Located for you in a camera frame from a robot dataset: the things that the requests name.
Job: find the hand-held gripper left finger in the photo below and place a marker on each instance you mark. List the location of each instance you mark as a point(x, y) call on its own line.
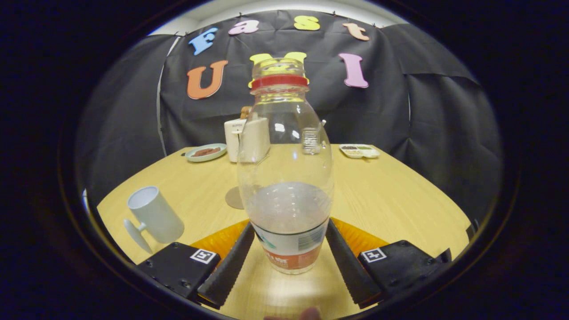
point(229, 271)

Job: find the clear plastic juice bottle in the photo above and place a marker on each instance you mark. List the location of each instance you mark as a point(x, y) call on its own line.
point(284, 209)

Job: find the green plate with brown food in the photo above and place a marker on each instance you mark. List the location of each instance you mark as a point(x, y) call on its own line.
point(205, 152)

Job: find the wooden table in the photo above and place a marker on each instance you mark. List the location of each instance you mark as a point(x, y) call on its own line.
point(391, 195)

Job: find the round brown coaster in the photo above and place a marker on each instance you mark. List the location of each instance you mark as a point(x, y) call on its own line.
point(233, 198)

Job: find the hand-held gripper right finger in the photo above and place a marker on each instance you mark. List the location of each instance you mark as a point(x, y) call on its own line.
point(351, 271)

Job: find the white divided dish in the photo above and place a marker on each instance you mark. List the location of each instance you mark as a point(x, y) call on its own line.
point(359, 151)

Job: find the black backdrop cloth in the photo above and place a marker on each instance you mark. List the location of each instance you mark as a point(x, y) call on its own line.
point(133, 111)

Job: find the white toaster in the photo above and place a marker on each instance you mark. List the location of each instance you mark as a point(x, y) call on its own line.
point(232, 142)

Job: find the white cup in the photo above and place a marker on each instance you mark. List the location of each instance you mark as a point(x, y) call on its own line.
point(158, 218)

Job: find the brown bread slice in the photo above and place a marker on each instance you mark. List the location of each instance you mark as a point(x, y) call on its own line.
point(245, 112)

